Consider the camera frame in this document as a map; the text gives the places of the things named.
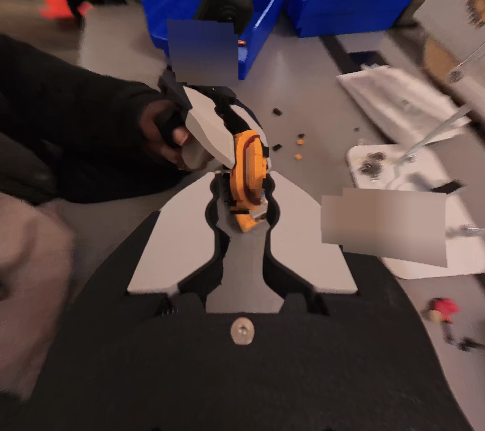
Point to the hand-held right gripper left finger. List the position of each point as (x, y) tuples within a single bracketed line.
[(174, 249)]

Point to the orange black lego assembly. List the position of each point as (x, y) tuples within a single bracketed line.
[(242, 173)]

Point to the person's left forearm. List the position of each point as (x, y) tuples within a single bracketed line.
[(57, 116)]

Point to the loose grey black-edged part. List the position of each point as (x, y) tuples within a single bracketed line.
[(447, 187)]

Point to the white book stand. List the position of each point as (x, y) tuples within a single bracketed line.
[(466, 249)]

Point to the lego instruction booklet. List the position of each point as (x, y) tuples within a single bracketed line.
[(447, 2)]

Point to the black lego wrench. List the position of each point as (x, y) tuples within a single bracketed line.
[(462, 342)]

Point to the person's beige shirt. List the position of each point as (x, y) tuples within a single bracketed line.
[(30, 268)]

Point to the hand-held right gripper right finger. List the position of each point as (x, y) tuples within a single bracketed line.
[(299, 249)]

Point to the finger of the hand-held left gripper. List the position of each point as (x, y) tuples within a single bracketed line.
[(212, 131), (250, 118)]

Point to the clear bag of screws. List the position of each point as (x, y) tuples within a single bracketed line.
[(371, 165)]

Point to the person's left hand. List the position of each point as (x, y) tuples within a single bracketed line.
[(151, 135)]

